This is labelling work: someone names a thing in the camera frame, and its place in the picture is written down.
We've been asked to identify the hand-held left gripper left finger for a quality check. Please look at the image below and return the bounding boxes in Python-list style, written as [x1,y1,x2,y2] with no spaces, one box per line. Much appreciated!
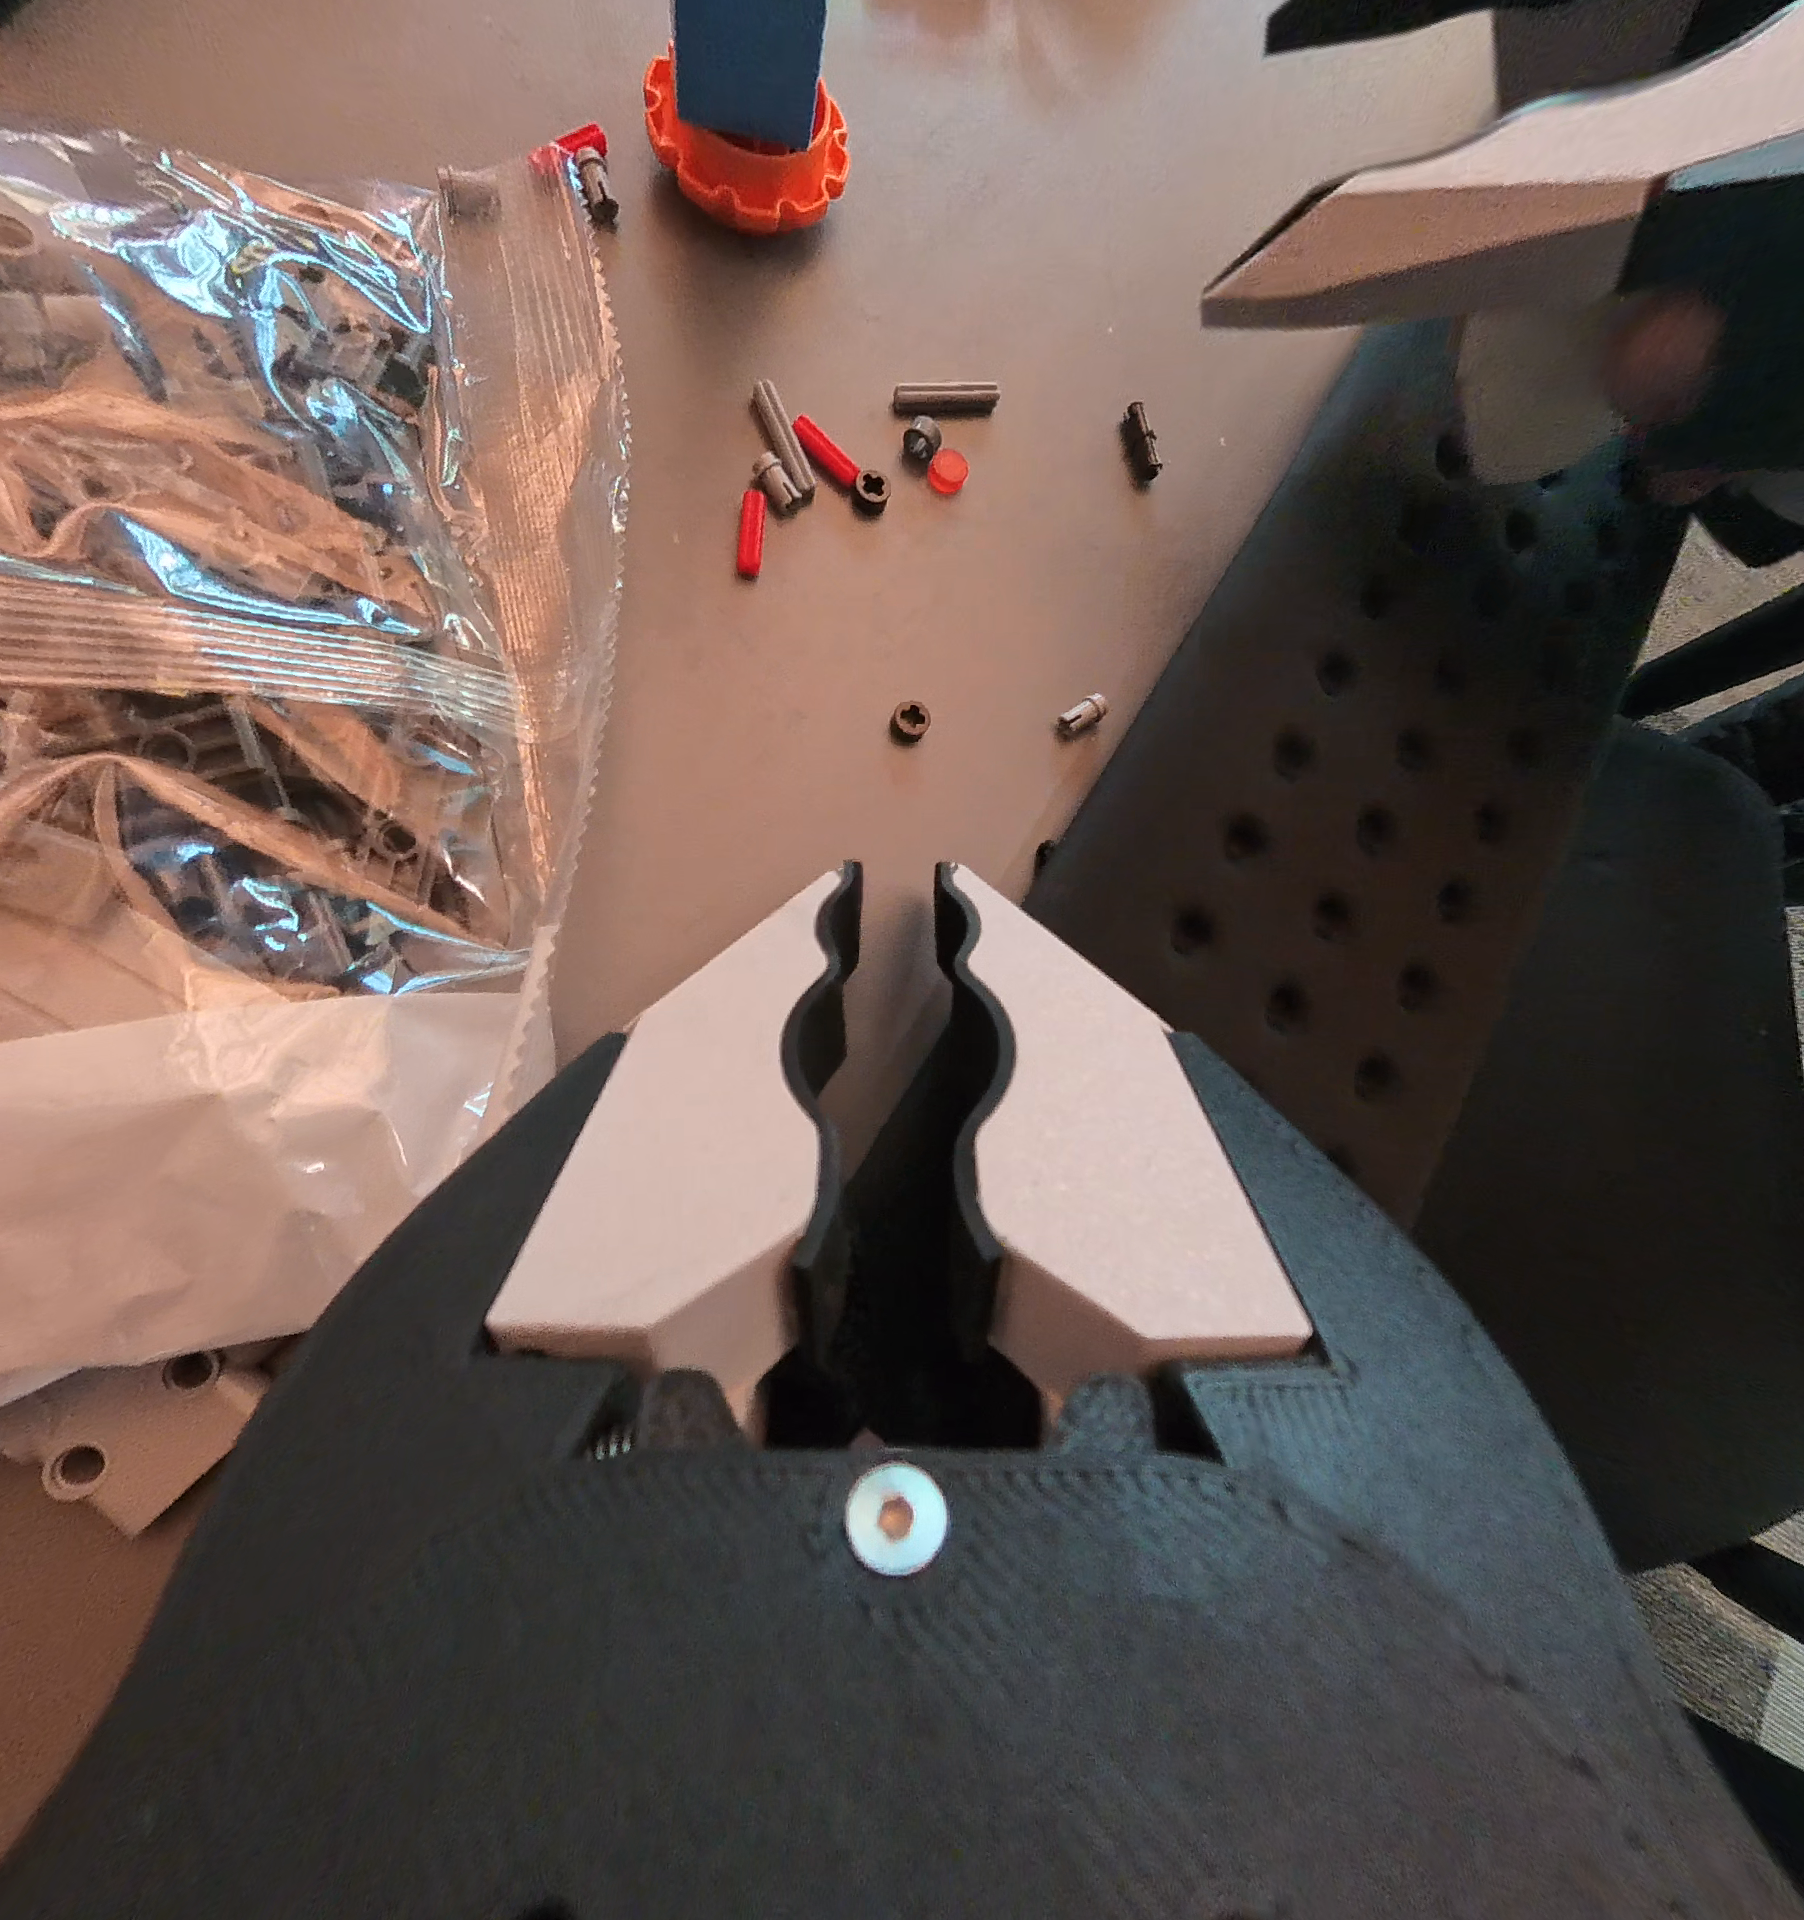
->
[483,858,866,1449]

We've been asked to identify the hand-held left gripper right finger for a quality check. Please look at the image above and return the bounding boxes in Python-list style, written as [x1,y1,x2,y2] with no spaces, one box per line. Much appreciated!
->
[931,858,1315,1449]

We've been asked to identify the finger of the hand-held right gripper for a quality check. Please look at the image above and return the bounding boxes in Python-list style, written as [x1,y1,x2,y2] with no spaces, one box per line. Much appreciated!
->
[1265,0,1703,110]
[1202,14,1804,329]

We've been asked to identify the orange gear wheel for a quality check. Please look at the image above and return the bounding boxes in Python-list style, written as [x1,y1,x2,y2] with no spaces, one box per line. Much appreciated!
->
[641,52,856,237]

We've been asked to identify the blue cube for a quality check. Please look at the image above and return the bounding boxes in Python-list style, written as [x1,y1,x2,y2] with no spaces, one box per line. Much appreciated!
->
[671,0,830,155]

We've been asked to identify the grey desk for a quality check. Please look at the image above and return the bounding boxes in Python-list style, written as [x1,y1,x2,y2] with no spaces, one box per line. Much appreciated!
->
[0,0,1385,1920]

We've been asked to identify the person's right hand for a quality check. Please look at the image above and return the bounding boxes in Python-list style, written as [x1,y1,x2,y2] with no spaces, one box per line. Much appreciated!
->
[1619,289,1730,455]

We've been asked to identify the black perforated chair back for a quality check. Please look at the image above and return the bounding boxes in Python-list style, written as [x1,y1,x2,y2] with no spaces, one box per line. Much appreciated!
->
[1023,315,1692,1220]

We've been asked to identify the black chair seat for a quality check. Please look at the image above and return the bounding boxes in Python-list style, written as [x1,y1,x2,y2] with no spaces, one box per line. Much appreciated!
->
[1420,718,1804,1572]

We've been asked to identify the grey panel piece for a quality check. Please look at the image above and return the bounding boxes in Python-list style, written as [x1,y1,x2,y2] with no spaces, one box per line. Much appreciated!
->
[0,1343,281,1539]

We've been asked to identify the clear bag of grey parts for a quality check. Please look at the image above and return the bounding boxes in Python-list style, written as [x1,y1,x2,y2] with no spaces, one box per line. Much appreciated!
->
[0,105,635,1428]

